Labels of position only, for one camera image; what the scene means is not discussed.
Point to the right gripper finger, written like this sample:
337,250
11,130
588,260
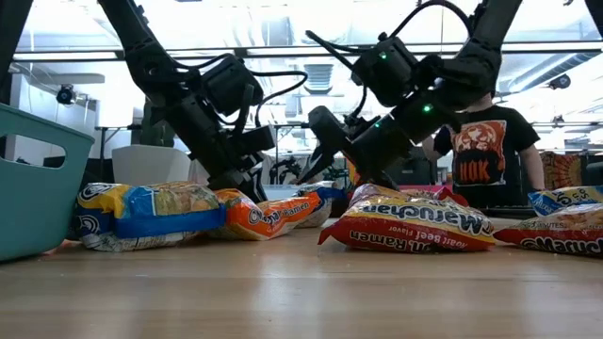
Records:
322,157
379,176

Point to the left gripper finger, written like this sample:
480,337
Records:
231,182
258,183

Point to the orange Maruchan ramen pack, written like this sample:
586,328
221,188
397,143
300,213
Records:
226,200
282,219
352,176

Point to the blue Maruchan ramen pack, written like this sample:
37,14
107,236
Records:
141,214
330,194
565,198

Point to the red Maruchan beef ramen pack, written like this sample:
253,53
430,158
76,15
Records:
556,233
410,221

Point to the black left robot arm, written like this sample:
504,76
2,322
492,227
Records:
136,52

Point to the red plastic bin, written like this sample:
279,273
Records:
419,187

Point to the white hexagonal plant pot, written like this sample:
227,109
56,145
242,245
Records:
151,165

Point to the ceiling air vent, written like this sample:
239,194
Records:
318,75

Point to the person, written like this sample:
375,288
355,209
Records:
485,155

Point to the black folding table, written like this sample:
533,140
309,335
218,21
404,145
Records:
101,150

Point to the orange patterned tapestry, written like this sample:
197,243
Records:
560,170

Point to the teal plastic bin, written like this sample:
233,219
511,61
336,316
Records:
42,198

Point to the black chair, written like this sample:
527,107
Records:
594,173

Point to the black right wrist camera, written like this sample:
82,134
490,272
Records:
386,70

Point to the black ceiling dome camera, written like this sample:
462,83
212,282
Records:
560,81
66,94

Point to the silver ceiling duct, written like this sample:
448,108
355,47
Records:
537,77

